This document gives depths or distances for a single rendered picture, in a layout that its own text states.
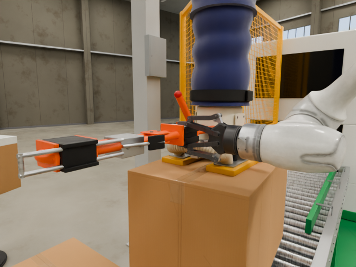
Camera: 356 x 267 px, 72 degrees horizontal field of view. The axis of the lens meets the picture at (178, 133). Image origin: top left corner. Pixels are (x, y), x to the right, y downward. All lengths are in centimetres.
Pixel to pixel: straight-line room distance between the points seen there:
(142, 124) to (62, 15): 1148
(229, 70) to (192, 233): 52
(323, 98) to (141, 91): 153
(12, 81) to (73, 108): 259
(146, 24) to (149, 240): 158
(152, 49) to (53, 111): 1084
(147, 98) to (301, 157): 155
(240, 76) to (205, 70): 12
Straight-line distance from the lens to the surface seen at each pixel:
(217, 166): 80
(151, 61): 194
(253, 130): 59
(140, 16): 208
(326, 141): 55
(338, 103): 67
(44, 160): 47
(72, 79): 1280
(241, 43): 88
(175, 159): 88
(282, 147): 55
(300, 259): 144
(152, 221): 81
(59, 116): 1264
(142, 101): 199
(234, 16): 89
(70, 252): 146
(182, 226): 75
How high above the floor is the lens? 131
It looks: 8 degrees down
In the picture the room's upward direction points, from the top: straight up
